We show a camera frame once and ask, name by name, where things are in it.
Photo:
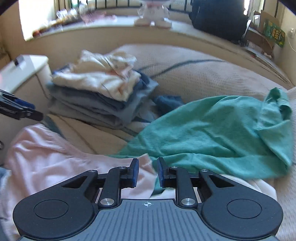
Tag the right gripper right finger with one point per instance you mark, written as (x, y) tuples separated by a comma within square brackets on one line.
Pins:
[(167, 175)]

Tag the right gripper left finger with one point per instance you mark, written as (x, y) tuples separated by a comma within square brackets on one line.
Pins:
[(129, 175)]

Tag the light pink pants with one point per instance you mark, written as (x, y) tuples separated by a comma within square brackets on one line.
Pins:
[(37, 159)]

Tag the teal green garment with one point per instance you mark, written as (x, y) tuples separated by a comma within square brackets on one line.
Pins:
[(238, 136)]

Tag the cream floral patterned garment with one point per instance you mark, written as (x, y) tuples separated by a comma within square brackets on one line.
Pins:
[(111, 75)]

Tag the folded blue-grey clothes stack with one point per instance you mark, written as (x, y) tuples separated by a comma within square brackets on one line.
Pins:
[(97, 109)]

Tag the white bedside cabinet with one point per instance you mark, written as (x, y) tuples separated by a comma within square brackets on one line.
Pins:
[(26, 81)]

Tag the dark blue small cloth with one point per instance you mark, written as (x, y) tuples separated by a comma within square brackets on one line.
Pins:
[(167, 103)]

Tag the white ribbed sweater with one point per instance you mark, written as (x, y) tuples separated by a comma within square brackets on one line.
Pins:
[(257, 184)]

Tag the cream striped bed blanket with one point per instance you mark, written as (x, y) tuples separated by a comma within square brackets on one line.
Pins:
[(193, 76)]

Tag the clutter items on windowsill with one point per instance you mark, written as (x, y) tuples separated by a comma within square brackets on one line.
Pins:
[(73, 17)]

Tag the black window railing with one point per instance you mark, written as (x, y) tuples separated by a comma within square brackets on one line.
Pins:
[(182, 6)]

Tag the white mushroom figure toy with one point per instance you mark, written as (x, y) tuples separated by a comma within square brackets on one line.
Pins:
[(154, 12)]

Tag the dark backpack on ledge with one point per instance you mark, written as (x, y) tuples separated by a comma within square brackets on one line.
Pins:
[(222, 18)]

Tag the green printed cardboard box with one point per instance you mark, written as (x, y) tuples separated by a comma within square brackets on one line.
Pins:
[(274, 33)]

